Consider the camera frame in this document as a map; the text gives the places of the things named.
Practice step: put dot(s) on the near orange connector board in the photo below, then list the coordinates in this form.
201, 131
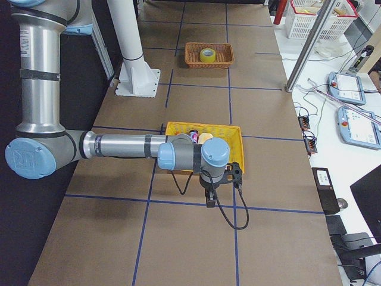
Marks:
310, 141

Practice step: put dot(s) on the teach pendant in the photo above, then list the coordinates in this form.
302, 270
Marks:
358, 130
346, 88

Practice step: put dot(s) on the brown wicker basket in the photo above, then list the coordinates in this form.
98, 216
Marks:
224, 55

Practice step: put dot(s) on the far teach pendant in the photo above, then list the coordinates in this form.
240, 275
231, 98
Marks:
346, 88

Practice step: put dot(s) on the far orange connector board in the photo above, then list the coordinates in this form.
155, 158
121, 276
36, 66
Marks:
304, 122

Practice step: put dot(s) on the black monitor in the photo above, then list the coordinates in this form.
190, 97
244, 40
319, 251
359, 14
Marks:
366, 192

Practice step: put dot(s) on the orange connector board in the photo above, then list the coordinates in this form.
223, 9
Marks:
304, 122
310, 141

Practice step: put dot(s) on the white plastic crate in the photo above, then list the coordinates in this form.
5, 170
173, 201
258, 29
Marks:
301, 16

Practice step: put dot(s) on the aluminium frame post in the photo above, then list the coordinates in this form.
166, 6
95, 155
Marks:
313, 37

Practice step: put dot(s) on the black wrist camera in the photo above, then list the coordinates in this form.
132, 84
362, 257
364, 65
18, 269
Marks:
233, 175

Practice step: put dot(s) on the yellow woven tray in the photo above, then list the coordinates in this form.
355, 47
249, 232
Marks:
231, 134

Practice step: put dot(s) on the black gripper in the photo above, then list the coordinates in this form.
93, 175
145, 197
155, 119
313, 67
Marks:
208, 186

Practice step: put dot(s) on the near teach pendant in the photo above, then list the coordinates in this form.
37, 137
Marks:
358, 130

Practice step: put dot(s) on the yellow tape roll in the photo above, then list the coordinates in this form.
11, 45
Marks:
207, 55

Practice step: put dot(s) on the black rectangular box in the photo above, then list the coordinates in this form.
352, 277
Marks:
325, 191

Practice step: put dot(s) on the pink labelled small can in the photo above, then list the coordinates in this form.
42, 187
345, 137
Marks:
194, 135

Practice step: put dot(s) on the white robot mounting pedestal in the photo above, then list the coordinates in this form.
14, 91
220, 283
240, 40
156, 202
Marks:
136, 78

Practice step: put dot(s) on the pale yellow toy bread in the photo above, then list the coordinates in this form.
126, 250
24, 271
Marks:
203, 137

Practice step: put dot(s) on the black stand base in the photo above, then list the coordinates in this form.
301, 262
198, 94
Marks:
357, 253

